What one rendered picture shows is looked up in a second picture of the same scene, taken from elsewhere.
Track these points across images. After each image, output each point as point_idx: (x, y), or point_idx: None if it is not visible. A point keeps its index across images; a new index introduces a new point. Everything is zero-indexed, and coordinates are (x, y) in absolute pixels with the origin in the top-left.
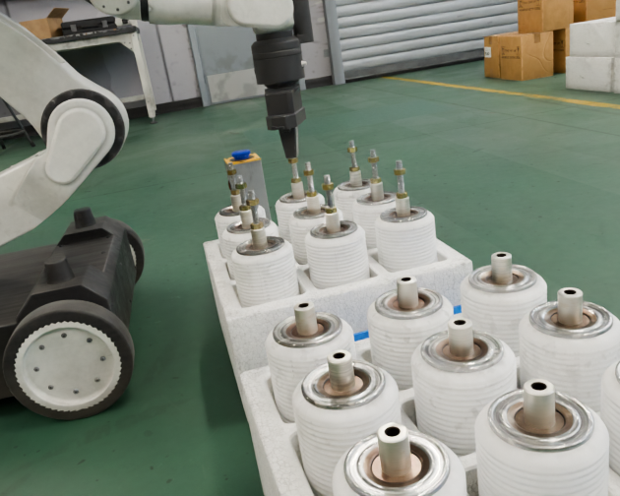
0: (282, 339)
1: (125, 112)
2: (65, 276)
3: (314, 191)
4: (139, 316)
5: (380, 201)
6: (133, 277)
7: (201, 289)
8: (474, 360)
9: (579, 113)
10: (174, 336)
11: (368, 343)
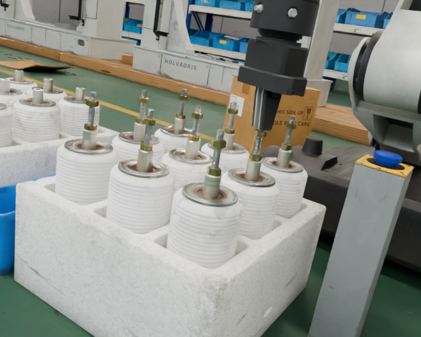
0: (86, 97)
1: (410, 68)
2: (303, 147)
3: (190, 134)
4: (387, 281)
5: (133, 161)
6: None
7: (412, 329)
8: None
9: None
10: (314, 266)
11: (66, 139)
